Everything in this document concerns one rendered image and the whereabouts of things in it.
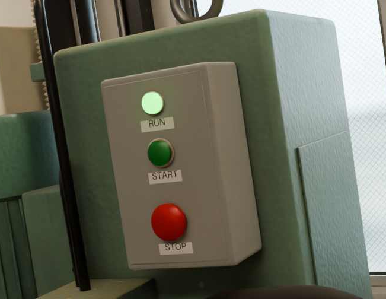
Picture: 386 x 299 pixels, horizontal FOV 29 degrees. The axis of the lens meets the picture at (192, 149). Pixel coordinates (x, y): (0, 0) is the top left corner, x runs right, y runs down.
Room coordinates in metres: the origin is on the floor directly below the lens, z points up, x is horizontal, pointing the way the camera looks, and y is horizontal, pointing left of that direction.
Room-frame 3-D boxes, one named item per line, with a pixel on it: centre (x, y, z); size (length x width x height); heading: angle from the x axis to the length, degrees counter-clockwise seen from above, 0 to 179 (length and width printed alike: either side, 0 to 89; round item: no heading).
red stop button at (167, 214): (0.59, 0.03, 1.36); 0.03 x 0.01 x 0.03; 63
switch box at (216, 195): (0.62, 0.01, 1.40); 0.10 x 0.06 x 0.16; 63
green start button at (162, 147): (0.59, 0.03, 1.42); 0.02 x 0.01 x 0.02; 63
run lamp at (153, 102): (0.59, 0.03, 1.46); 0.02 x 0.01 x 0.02; 63
